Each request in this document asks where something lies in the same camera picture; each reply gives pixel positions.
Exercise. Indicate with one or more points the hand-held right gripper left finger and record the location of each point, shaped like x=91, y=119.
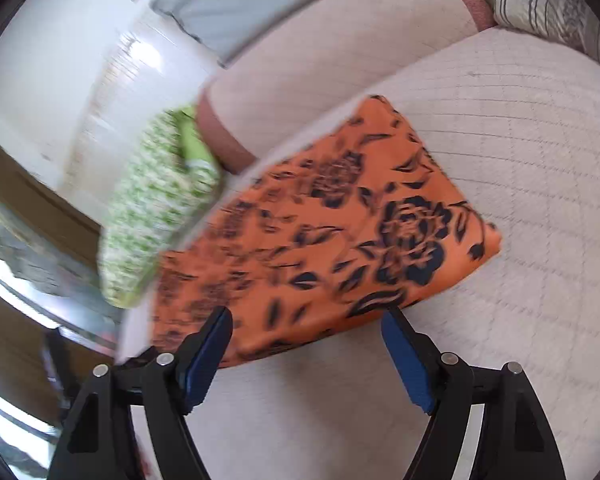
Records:
x=205, y=360

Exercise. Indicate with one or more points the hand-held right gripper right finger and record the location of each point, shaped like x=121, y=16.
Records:
x=405, y=360

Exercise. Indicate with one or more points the orange floral shirt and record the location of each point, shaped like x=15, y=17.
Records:
x=330, y=240

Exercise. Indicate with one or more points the green checkered pillow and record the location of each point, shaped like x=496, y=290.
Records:
x=155, y=220

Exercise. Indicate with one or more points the wooden door with stained glass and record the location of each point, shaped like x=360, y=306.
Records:
x=30, y=320

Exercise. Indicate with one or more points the pink bolster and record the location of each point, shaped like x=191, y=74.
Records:
x=340, y=55

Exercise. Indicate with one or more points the grey pillow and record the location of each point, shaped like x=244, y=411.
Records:
x=260, y=0

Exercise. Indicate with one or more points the striped pillow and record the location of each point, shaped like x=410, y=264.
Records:
x=545, y=10

